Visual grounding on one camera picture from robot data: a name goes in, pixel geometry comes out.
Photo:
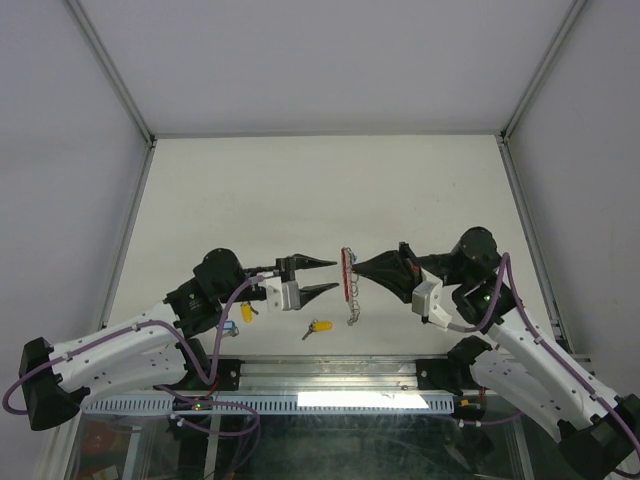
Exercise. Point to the left aluminium frame post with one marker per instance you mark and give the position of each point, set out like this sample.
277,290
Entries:
99,51

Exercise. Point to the blue tag key on table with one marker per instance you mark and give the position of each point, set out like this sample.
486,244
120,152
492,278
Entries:
230,329

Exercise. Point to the metal keyring holder red handle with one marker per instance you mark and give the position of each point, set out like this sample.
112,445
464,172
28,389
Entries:
350,284

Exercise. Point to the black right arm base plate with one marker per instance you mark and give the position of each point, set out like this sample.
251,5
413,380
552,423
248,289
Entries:
435,374

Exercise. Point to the yellow tag key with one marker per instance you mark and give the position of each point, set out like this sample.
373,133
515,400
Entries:
317,326
248,312

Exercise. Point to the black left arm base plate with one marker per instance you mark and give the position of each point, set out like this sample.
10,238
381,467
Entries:
227,377

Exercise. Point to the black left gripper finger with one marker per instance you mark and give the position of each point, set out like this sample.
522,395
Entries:
309,293
304,262

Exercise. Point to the right aluminium frame post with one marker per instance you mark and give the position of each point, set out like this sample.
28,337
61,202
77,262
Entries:
545,66

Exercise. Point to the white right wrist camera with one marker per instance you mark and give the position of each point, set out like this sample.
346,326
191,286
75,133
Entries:
425,302

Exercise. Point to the aluminium mounting rail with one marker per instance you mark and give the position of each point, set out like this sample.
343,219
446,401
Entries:
291,374

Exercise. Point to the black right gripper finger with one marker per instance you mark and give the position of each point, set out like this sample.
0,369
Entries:
388,261
401,285

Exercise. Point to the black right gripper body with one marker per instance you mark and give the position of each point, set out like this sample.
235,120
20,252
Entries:
438,266

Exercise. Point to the white slotted cable duct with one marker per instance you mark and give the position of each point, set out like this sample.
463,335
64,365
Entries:
303,403

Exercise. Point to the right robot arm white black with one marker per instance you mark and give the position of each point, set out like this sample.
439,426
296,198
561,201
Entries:
471,290

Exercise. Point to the aluminium frame post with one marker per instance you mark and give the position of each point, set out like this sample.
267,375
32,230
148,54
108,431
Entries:
99,51
545,66

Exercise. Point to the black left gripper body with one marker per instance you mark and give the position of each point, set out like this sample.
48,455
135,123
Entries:
284,266

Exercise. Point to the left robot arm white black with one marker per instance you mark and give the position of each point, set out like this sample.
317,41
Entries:
178,337

